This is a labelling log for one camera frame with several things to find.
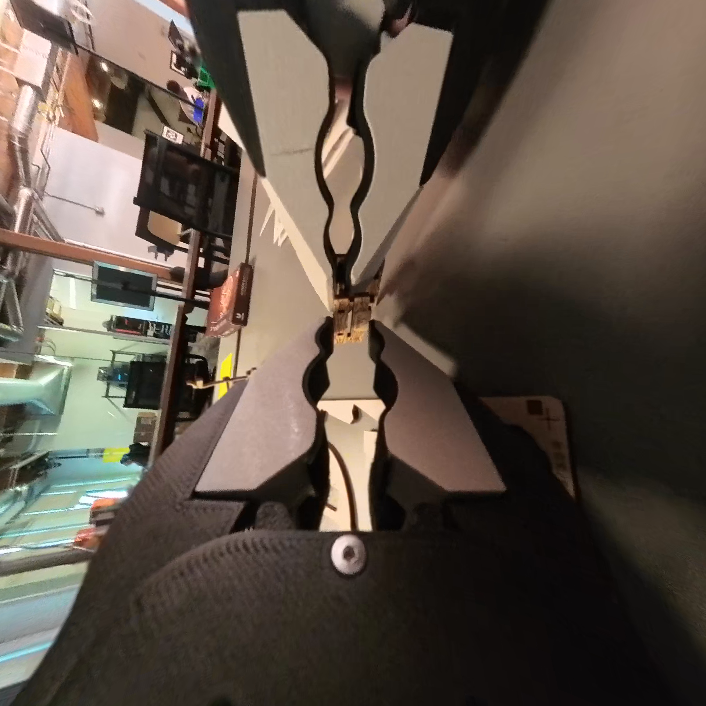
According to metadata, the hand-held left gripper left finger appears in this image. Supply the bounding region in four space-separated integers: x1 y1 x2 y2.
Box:
195 319 333 495

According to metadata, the white paper sheet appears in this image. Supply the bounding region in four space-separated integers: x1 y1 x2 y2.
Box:
258 182 311 250

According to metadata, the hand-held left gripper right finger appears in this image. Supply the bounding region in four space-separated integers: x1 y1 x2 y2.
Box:
368 319 507 495

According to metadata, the thin wooden strip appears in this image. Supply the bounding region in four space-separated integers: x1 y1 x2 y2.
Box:
186 371 258 390

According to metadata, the small slotted wooden part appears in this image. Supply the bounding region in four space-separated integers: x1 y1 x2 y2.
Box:
332 294 377 347

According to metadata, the wall-mounted monitor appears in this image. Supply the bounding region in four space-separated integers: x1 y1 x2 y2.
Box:
90 261 159 310

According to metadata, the brown wooden beam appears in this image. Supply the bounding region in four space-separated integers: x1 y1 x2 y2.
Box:
0 228 189 283

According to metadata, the plywood sheet with cut-outs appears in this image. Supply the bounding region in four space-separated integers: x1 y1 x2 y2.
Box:
316 395 578 534

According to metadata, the black mesh office chair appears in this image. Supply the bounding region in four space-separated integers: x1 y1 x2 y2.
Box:
122 354 211 413
132 130 244 261

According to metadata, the dark brown model box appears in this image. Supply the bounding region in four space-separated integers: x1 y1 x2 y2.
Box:
204 263 256 338

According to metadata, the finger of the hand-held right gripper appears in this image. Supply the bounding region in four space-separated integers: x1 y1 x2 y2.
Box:
236 9 382 311
346 25 460 296

